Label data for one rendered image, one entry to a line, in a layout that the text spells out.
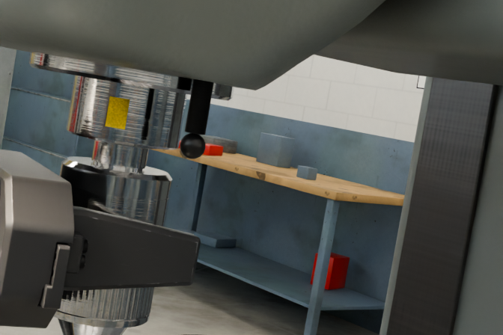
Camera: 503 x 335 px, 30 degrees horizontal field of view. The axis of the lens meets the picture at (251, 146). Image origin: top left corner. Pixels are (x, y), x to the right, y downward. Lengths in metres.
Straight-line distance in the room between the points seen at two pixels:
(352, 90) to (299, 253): 1.17
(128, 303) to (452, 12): 0.18
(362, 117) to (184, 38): 5.79
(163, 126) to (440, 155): 0.39
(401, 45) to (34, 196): 0.19
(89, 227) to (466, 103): 0.42
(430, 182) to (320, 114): 5.66
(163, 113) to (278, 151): 5.79
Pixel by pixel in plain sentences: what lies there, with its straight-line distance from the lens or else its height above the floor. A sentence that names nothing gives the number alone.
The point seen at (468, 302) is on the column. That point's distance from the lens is 0.73.
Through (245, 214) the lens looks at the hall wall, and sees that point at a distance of 6.88.
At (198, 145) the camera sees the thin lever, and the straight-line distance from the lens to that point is 0.35.
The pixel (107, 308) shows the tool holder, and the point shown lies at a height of 1.21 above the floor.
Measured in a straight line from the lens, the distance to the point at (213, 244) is 6.56.
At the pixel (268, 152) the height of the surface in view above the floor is 0.96.
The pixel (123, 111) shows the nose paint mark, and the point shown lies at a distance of 0.38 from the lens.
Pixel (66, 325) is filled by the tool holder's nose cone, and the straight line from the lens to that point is 0.40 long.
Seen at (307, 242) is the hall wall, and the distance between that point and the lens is 6.38.
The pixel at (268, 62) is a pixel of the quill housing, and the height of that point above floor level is 1.32.
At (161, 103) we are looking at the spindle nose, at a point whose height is 1.30.
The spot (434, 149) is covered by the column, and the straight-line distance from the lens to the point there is 0.75.
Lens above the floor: 1.31
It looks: 3 degrees down
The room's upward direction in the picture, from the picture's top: 10 degrees clockwise
